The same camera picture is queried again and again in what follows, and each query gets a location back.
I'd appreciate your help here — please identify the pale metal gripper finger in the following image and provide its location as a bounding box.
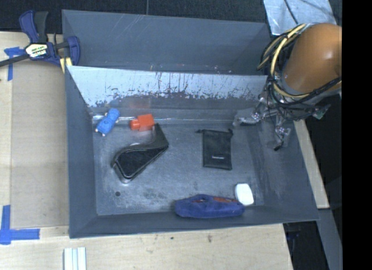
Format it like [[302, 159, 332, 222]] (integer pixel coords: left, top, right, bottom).
[[274, 125, 292, 152], [232, 111, 262, 127]]

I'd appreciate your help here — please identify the white rounded soap bar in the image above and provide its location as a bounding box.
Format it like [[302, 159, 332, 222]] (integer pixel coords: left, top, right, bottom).
[[234, 183, 255, 207]]

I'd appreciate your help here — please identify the grey metal bin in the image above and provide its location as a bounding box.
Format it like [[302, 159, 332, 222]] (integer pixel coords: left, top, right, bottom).
[[61, 9, 321, 239]]

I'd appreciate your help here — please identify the blue plush cloth toy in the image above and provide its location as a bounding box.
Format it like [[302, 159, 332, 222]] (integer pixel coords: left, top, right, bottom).
[[174, 193, 246, 219]]

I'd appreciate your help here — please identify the red-orange toy block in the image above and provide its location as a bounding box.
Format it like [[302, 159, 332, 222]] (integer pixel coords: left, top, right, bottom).
[[129, 113, 156, 132]]

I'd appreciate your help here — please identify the blue toy car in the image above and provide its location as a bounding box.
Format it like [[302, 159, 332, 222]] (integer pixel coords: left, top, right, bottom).
[[95, 107, 121, 137]]

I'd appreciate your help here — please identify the black drawstring pouch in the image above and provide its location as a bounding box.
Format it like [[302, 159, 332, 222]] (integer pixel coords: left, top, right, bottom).
[[196, 128, 234, 171]]

